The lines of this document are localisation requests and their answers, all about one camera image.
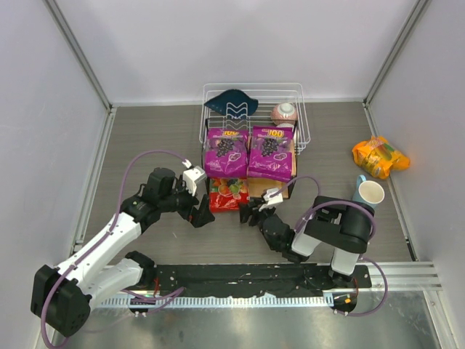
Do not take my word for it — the dark blue leaf plate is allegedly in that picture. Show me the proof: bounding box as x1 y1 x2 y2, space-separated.
203 89 259 120

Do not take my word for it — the red fruit candy bag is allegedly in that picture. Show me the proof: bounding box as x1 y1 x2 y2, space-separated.
209 177 249 212

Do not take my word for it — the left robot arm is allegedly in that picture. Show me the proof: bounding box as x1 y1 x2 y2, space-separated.
31 167 215 337

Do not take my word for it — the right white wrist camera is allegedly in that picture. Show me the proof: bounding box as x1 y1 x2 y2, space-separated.
259 188 283 212

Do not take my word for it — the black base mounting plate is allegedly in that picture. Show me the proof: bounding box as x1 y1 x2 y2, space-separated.
130 263 372 298

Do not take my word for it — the white wire dish rack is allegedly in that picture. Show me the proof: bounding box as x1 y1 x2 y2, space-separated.
198 82 311 155

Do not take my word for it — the orange candy bag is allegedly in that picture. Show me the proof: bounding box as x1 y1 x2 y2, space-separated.
352 136 411 180

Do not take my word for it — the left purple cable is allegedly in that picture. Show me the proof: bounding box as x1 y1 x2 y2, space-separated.
39 150 191 349

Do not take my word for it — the light blue mug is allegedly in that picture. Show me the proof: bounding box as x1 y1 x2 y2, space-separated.
352 174 385 214

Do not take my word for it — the purple cable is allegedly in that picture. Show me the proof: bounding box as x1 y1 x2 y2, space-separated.
275 175 389 317
39 150 191 349

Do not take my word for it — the purple blackcurrant candy bag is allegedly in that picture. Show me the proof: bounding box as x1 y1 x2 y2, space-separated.
204 128 248 178

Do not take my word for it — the black wooden two-tier shelf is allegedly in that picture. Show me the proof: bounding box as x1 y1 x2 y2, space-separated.
203 124 297 198

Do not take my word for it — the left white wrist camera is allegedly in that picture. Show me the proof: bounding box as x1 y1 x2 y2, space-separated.
182 159 207 196

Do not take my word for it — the pink patterned bowl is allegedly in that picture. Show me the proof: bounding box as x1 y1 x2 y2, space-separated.
270 103 297 125

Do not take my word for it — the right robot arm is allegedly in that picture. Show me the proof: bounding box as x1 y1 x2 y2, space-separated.
239 196 376 289

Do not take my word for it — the white slotted cable duct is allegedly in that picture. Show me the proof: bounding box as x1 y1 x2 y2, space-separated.
98 293 333 310

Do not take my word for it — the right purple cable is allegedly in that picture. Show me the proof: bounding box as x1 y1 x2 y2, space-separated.
275 175 389 317

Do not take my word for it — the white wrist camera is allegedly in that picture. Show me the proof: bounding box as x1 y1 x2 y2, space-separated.
259 188 283 212
182 159 207 196

